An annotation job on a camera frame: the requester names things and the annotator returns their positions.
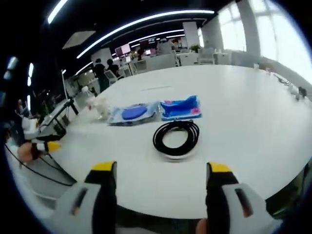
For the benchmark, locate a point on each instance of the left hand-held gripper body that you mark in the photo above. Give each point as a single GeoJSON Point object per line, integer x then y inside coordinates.
{"type": "Point", "coordinates": [30, 128]}

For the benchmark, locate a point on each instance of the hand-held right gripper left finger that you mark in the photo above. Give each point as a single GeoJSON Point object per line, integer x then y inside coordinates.
{"type": "Point", "coordinates": [80, 207]}

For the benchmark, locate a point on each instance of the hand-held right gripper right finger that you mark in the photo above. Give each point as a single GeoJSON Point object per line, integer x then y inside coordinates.
{"type": "Point", "coordinates": [234, 204]}

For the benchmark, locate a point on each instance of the clear plastic water bottle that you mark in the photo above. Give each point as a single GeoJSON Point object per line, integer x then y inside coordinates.
{"type": "Point", "coordinates": [88, 97]}

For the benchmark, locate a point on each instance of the white paper cup green print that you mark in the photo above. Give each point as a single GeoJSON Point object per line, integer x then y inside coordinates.
{"type": "Point", "coordinates": [102, 108]}

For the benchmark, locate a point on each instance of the clear packet with blue disc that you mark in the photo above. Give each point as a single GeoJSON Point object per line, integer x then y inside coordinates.
{"type": "Point", "coordinates": [134, 114]}

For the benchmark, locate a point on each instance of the blue packet with pink print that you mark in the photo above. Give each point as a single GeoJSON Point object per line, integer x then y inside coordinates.
{"type": "Point", "coordinates": [181, 108]}

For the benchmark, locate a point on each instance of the person's left hand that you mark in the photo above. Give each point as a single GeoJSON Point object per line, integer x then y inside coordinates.
{"type": "Point", "coordinates": [25, 152]}

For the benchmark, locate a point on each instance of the person's right hand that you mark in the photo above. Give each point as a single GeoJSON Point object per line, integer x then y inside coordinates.
{"type": "Point", "coordinates": [201, 226]}

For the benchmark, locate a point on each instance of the black metal stand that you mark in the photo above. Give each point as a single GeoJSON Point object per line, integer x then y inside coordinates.
{"type": "Point", "coordinates": [65, 112]}

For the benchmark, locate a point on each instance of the white table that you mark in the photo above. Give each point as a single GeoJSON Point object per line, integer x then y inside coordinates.
{"type": "Point", "coordinates": [219, 136]}

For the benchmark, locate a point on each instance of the purple screen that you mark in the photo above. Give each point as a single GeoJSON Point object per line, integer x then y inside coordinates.
{"type": "Point", "coordinates": [122, 49]}

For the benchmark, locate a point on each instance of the small dark object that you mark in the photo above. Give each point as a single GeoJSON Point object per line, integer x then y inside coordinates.
{"type": "Point", "coordinates": [303, 92]}

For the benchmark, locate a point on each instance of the green potted plant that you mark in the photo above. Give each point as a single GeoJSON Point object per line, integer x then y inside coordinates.
{"type": "Point", "coordinates": [195, 48]}

